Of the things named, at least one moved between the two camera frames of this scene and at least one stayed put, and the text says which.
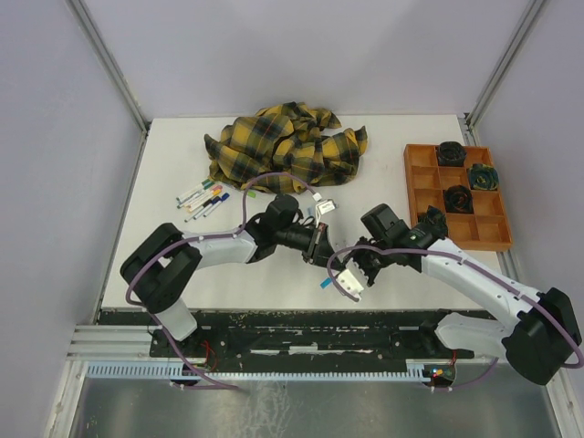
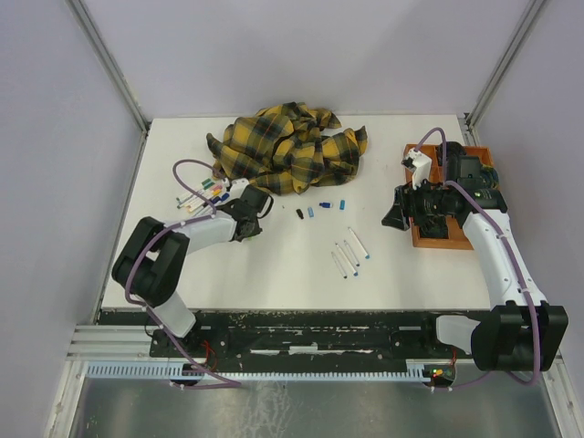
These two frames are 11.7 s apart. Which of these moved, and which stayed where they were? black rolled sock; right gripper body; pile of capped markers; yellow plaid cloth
Moved: right gripper body
Stayed: pile of capped markers; yellow plaid cloth; black rolled sock
